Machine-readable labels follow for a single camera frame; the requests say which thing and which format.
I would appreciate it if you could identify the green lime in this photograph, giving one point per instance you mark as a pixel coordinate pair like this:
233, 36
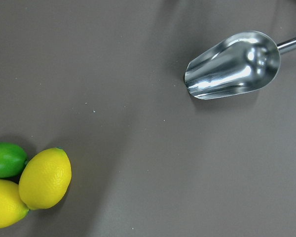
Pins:
13, 160

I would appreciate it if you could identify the yellow lemon near board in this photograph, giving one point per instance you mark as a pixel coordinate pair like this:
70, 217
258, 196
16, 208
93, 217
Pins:
45, 179

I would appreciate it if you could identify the yellow lemon outer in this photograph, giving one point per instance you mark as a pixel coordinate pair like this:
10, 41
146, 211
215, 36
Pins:
12, 209

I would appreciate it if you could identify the metal ice scoop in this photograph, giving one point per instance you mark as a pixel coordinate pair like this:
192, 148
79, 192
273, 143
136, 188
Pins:
242, 63

